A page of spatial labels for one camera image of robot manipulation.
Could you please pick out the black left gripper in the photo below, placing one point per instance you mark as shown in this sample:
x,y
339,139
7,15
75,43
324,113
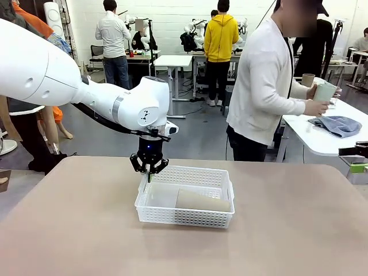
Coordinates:
x,y
150,149

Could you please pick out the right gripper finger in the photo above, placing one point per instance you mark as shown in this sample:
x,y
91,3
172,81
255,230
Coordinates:
x,y
360,149
360,168

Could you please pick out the blue cloth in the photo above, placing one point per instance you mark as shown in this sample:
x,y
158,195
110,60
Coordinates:
x,y
336,125

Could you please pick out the white perforated plastic basket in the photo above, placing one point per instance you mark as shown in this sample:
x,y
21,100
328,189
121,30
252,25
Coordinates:
x,y
184,218

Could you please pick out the pale green cup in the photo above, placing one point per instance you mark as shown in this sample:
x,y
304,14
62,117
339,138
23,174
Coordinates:
x,y
325,92

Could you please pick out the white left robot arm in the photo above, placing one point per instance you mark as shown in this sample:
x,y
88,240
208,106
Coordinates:
x,y
43,72

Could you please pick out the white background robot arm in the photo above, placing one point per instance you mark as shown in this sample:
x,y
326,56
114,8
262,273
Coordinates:
x,y
243,24
199,36
129,20

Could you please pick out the person's right hand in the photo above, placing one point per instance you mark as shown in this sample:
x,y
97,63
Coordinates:
x,y
316,108

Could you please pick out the person's left hand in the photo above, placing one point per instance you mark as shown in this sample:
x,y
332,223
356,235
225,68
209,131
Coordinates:
x,y
311,92

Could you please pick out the white rounded table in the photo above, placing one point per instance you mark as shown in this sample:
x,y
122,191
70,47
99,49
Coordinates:
x,y
322,143

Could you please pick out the black power strip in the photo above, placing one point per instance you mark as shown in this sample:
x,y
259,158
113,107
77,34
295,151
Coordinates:
x,y
198,99

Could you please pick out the seated person in grey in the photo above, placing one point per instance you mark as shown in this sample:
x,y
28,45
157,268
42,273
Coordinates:
x,y
362,43

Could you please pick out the white height-adjustable table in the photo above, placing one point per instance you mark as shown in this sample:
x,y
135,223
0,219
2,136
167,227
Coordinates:
x,y
172,60

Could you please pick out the black thin stand pole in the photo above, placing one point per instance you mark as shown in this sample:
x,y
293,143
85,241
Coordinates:
x,y
150,57

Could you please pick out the wooden desk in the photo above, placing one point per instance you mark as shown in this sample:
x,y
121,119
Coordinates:
x,y
141,57

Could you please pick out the person in black hoodie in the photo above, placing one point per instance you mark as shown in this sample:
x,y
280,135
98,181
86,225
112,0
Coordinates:
x,y
316,49

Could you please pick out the small red object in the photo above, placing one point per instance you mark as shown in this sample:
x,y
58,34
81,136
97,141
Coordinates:
x,y
132,54

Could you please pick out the figure in green puffer vest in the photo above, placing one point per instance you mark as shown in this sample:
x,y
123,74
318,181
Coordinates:
x,y
31,143

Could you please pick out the grey desk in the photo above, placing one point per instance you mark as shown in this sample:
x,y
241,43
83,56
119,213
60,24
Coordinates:
x,y
199,57

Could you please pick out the person in white sweater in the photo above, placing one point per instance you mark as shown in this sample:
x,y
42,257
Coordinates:
x,y
258,86

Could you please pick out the black office chair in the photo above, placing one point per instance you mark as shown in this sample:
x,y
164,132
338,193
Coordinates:
x,y
96,51

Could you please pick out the person in black outfit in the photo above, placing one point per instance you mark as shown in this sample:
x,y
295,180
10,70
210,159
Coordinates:
x,y
138,40

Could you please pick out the black bag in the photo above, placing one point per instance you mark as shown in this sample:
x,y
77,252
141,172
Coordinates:
x,y
188,41

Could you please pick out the person in white shirt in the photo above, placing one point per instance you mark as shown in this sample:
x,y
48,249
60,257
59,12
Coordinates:
x,y
113,34

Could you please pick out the white round fan base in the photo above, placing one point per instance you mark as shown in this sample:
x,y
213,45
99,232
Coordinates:
x,y
7,146

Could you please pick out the brown board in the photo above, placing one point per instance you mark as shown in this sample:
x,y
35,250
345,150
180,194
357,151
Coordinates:
x,y
5,187

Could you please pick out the person in yellow hoodie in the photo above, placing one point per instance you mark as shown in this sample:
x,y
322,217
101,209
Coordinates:
x,y
221,37

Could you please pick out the mannequin in orange garment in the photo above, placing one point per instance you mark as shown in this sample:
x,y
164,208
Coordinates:
x,y
31,20

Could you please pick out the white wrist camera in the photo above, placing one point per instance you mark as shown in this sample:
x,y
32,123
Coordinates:
x,y
172,130

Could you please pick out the black camera tripod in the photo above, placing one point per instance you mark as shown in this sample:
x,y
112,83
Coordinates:
x,y
335,43

